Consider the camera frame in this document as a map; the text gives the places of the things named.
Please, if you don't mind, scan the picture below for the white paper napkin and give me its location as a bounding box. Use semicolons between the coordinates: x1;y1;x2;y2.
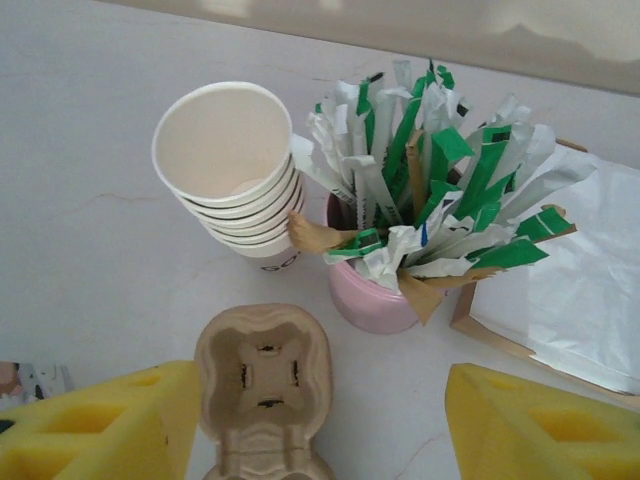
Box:
469;144;640;396

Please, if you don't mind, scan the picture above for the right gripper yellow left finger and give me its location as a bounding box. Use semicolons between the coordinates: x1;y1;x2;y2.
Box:
0;359;202;480

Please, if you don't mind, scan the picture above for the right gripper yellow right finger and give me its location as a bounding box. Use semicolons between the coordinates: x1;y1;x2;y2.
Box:
444;362;640;480

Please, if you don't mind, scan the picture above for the brown stick sachet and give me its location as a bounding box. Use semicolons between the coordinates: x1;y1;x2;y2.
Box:
397;272;447;327
286;210;346;251
405;132;426;221

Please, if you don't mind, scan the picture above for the pink sachet holder cup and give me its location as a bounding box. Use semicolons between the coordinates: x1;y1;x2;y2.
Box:
327;192;449;335

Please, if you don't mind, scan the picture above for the brown pulp cup carrier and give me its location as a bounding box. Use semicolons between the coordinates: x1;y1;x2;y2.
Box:
193;302;335;480

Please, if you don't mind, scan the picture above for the brown napkin holder tray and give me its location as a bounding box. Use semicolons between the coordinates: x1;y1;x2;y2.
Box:
448;137;640;401

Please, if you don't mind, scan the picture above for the white paper cup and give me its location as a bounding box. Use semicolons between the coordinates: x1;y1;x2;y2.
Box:
187;177;305;225
212;197;306;244
199;187;306;234
224;207;304;275
174;167;303;215
151;82;294;206

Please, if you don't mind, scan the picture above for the green white stick sachet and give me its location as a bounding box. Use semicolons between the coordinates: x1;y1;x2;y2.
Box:
464;238;550;274
452;124;526;226
382;87;426;191
428;127;475;201
423;58;457;131
355;71;387;171
514;203;580;244

